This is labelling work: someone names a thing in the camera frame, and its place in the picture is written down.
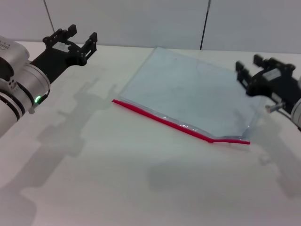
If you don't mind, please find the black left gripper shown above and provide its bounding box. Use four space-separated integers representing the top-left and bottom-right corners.
30 24 98 83

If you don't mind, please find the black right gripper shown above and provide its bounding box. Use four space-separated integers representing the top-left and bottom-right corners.
235 54 301 112

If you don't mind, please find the clear document bag red zipper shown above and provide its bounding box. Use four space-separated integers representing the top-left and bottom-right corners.
112 46 266 145

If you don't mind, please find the thin black pole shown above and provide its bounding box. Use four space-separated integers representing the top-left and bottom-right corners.
199 0 212 50

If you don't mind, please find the thin dark wall strip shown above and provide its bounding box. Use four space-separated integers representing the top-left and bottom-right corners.
43 0 55 33

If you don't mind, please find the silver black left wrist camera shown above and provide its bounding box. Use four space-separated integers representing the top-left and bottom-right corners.
0 35 31 81

